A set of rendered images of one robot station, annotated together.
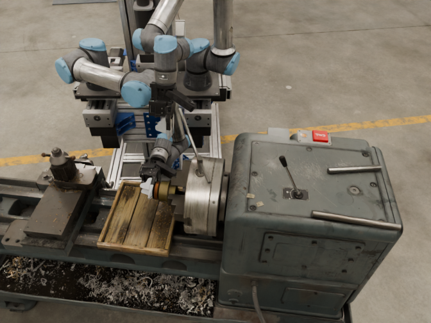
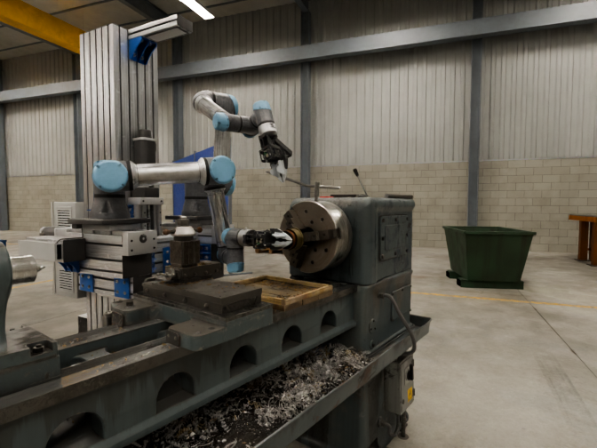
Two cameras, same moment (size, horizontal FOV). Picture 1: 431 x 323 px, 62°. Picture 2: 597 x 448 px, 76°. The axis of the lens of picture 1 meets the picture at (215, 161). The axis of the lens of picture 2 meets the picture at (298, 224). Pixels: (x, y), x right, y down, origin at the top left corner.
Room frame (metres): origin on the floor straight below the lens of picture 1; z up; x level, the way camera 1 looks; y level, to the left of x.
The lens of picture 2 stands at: (0.08, 1.51, 1.22)
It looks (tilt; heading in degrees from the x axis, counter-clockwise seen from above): 3 degrees down; 302
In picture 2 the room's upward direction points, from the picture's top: straight up
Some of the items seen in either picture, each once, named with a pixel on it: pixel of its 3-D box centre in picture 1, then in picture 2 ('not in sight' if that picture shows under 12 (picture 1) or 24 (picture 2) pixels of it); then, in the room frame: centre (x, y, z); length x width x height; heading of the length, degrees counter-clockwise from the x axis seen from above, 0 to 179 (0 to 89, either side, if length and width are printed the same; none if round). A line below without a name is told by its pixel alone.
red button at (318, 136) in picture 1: (319, 136); not in sight; (1.10, -0.42, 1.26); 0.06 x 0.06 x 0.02; 85
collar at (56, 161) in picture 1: (58, 156); (183, 230); (1.05, 0.66, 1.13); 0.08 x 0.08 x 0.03
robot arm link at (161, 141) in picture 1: (162, 145); (234, 237); (1.20, 0.25, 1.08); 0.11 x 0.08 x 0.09; 174
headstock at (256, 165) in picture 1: (301, 205); (354, 235); (0.90, -0.35, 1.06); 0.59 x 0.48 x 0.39; 85
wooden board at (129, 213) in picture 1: (143, 215); (274, 290); (0.94, 0.32, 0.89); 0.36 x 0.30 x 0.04; 175
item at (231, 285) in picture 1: (277, 276); (352, 350); (0.90, -0.35, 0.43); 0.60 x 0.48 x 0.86; 85
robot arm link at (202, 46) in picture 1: (198, 54); (197, 183); (1.59, 0.10, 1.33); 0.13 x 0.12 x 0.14; 66
